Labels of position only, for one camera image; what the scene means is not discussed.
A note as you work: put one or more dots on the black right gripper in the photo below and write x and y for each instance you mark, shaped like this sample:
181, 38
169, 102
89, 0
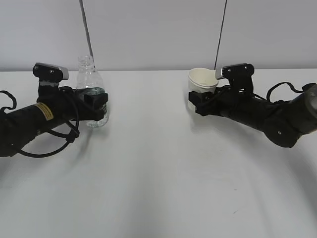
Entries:
223, 102

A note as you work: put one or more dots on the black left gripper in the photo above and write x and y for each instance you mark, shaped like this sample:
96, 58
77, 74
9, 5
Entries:
72, 104

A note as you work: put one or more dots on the white paper cup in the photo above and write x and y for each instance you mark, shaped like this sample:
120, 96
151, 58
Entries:
202, 80

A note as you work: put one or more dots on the clear water bottle green label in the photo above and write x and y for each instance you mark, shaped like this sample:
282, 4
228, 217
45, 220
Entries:
89, 78

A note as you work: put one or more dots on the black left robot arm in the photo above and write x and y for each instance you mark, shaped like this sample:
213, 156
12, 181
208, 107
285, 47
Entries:
21, 126

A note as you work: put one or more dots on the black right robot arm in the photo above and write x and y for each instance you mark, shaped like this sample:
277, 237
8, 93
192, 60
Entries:
282, 122

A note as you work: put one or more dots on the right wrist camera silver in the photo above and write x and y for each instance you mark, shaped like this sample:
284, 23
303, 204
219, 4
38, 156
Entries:
238, 75

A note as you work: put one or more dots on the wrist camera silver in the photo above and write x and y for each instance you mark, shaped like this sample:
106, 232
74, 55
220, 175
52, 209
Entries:
50, 75
238, 75

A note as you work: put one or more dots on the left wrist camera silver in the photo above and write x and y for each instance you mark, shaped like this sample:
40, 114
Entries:
50, 75

